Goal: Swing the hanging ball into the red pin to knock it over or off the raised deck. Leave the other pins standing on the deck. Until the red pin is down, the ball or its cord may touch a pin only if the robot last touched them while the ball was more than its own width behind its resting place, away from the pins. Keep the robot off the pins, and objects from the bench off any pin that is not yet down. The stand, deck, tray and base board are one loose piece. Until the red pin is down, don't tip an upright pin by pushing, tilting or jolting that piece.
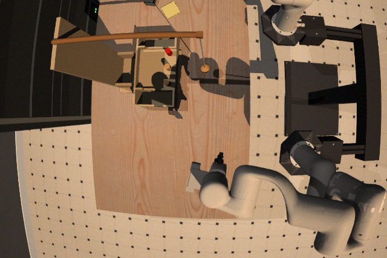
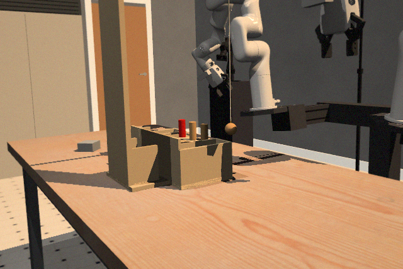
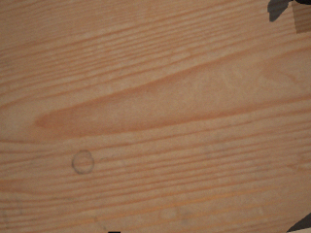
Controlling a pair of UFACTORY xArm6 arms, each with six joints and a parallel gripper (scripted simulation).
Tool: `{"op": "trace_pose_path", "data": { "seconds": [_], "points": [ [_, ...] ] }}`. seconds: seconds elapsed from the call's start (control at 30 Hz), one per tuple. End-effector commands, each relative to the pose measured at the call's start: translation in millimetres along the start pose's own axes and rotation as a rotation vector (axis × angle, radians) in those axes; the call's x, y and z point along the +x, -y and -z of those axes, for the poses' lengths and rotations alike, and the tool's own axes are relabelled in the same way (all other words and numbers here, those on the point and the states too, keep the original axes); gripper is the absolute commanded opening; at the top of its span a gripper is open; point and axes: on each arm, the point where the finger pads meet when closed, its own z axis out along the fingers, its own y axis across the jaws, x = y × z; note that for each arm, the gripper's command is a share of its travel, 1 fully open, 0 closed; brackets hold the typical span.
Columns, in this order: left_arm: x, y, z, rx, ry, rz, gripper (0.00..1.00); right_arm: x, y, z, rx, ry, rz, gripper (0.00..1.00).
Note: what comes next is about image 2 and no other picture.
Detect red cylinder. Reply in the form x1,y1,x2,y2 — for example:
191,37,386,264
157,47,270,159
178,120,186,137

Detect brown cylinder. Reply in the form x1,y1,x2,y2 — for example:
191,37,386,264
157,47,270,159
200,123,208,140
189,122,196,140

